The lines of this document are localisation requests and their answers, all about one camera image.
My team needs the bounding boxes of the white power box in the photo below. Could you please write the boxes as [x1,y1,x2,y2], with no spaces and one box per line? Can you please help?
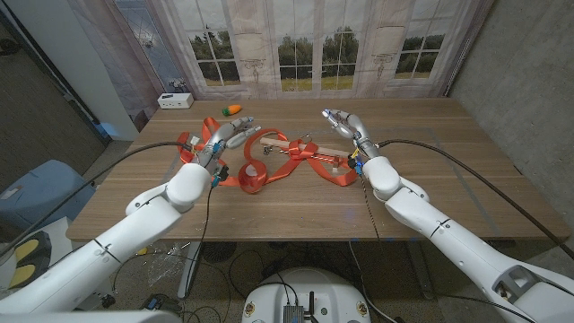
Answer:
[157,92,195,110]

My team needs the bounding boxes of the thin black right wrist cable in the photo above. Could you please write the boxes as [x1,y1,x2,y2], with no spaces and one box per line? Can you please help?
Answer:
[358,172,382,243]

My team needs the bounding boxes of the white table leg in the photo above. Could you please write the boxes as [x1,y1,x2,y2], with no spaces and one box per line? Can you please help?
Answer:
[178,241,203,301]

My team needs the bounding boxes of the wooden slat clip hanger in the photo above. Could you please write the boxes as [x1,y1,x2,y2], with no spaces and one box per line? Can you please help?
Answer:
[259,134,353,174]

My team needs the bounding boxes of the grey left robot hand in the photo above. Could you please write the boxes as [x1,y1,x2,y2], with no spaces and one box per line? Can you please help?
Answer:
[196,116,263,174]

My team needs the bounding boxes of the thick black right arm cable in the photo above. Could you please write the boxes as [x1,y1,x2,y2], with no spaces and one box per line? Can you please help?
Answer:
[378,138,574,259]

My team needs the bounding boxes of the white robot torso base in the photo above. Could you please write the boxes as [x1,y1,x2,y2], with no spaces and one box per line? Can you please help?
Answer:
[241,267,372,323]

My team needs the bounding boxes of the black yellow foot pedal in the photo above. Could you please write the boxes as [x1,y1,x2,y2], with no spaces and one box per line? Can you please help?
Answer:
[8,231,53,288]

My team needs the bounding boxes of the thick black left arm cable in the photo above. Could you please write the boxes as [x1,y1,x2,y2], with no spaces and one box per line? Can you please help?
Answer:
[0,141,194,259]

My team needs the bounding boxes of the printed window backdrop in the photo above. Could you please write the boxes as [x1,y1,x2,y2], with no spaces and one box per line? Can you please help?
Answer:
[66,0,497,132]

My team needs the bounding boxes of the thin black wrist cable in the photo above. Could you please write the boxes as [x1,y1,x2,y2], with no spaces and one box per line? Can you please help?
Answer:
[181,183,214,300]
[358,172,382,243]

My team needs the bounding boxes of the thin black left wrist cable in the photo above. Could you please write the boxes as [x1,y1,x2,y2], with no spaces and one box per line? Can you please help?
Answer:
[181,183,214,300]

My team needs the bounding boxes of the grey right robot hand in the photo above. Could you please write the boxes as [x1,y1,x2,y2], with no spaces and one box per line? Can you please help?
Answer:
[321,109,381,161]

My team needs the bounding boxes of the blue plastic bin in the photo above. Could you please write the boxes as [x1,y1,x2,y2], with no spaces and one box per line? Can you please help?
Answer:
[0,160,97,234]

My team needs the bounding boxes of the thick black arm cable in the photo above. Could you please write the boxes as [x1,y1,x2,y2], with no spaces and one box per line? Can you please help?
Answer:
[0,141,194,259]
[378,138,574,259]

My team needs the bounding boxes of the orange satin ribbon roll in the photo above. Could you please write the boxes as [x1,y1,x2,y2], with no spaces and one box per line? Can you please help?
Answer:
[177,117,360,195]

